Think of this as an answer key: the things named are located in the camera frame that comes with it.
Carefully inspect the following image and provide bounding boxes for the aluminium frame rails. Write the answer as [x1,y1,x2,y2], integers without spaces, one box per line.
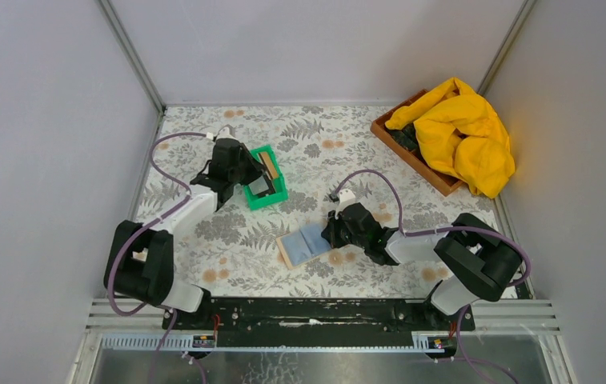
[67,297,576,383]

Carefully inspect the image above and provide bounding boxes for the gold magnetic stripe card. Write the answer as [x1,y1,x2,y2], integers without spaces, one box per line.
[258,151,280,181]

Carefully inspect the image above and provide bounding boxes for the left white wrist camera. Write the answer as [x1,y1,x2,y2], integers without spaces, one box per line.
[205,125,238,142]

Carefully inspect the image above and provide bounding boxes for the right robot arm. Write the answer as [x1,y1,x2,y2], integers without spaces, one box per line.
[320,203,530,330]

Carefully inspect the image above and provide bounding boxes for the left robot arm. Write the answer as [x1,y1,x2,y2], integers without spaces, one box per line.
[103,137,269,329]

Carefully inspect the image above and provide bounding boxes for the green plastic bin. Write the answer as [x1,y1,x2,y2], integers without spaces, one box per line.
[244,145,288,210]

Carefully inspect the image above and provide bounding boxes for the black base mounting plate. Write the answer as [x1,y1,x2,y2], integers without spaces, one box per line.
[162,297,476,347]

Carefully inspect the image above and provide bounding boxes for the brown wooden tray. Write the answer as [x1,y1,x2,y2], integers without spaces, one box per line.
[371,89,464,196]

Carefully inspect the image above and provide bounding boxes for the yellow cloth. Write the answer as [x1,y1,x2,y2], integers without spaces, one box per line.
[384,77,516,198]

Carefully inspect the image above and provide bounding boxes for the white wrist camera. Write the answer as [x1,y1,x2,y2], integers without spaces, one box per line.
[205,125,238,142]
[330,189,356,218]

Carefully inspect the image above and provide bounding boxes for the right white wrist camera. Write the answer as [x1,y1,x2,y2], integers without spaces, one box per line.
[330,189,356,218]

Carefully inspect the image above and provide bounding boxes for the floral table mat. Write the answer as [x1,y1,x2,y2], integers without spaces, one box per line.
[137,106,497,298]

